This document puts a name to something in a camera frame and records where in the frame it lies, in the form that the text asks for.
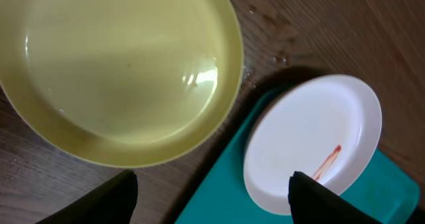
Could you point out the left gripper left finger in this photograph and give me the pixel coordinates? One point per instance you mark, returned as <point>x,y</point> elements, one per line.
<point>111,202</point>

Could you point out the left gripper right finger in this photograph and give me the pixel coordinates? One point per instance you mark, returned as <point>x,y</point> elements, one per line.
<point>310,202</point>

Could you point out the white plate with red stain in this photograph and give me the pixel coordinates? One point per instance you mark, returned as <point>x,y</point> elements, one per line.
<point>328,128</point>

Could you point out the yellow plate with food scrap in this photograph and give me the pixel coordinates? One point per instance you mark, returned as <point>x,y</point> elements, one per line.
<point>121,83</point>

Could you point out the teal plastic tray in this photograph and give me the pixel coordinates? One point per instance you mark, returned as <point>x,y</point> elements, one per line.
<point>383,191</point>

